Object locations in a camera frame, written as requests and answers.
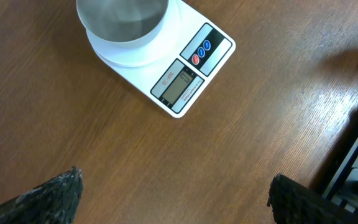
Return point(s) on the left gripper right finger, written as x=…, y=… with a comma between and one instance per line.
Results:
x=292, y=203

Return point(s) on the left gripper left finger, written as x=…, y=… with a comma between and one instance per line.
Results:
x=55, y=201

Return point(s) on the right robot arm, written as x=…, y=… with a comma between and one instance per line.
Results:
x=337, y=178

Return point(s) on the white digital kitchen scale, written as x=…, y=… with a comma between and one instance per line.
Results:
x=176, y=66

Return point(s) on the white round bowl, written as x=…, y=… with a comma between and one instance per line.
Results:
x=127, y=23

